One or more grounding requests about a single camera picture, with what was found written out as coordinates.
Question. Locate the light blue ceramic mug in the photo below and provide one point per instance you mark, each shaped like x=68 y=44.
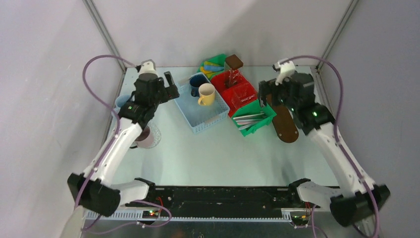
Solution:
x=120 y=101

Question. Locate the blue toothpaste tube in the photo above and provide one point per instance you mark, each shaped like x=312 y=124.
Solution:
x=213 y=68

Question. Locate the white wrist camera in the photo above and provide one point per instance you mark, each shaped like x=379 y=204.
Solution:
x=285 y=68
x=147 y=66

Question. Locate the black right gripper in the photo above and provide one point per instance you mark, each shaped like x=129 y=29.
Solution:
x=263 y=86

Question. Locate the pink ceramic mug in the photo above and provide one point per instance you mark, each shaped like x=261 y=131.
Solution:
x=145 y=140

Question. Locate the clear glass rectangular container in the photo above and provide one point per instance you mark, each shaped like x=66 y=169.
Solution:
x=243 y=94

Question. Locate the green bin with toothpaste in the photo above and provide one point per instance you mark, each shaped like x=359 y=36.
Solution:
x=218 y=60

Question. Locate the brown oval wooden tray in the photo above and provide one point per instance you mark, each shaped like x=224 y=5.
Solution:
x=283 y=123

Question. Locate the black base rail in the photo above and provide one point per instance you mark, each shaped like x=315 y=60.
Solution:
x=224 y=201

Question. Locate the yellow ceramic mug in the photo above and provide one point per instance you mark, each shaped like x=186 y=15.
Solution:
x=206 y=94

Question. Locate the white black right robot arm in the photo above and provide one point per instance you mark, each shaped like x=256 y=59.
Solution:
x=358 y=195

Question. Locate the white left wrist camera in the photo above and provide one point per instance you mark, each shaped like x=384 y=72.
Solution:
x=147 y=66

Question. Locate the light blue plastic basket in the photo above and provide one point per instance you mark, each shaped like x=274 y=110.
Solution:
x=199 y=117

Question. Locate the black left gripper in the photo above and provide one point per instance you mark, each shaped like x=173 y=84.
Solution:
x=172 y=90

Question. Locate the red plastic bin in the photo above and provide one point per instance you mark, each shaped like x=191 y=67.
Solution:
x=226 y=93

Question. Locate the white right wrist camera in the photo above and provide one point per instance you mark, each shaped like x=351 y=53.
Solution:
x=285 y=68

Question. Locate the clear textured glass tray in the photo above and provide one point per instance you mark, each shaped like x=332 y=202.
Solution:
x=156 y=132

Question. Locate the yellow toothpaste tube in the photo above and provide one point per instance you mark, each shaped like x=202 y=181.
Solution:
x=206 y=72

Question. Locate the glass jar with brown lid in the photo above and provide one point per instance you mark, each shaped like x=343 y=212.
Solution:
x=231 y=68

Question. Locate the green bin with toothbrushes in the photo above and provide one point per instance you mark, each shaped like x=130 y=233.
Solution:
x=250 y=109

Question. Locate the dark blue ceramic mug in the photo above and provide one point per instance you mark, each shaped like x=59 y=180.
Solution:
x=195 y=82

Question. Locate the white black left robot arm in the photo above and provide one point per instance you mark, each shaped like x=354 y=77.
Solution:
x=93 y=188

